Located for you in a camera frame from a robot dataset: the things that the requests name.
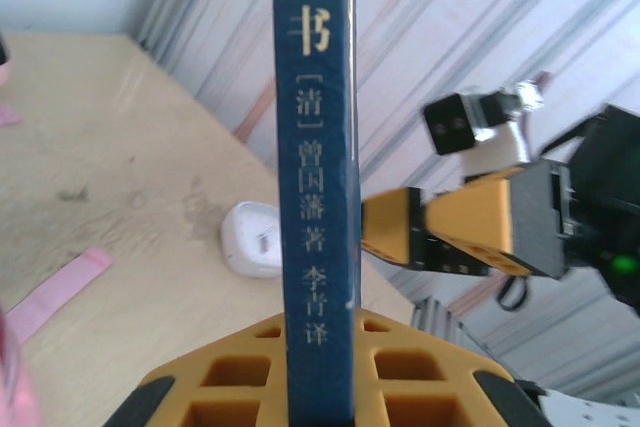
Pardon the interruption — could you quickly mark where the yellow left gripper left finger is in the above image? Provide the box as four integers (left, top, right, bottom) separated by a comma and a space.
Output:
102, 311, 291, 427

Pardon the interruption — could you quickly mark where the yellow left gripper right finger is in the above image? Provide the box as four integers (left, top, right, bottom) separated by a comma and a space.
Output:
352, 306, 551, 427

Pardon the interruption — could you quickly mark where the blue hardcover book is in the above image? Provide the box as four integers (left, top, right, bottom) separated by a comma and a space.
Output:
271, 0, 362, 427

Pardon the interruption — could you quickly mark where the pink backpack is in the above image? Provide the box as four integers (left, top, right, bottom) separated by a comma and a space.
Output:
0, 61, 114, 427

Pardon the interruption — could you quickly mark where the thin black camera cable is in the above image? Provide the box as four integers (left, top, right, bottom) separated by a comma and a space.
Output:
494, 274, 532, 314

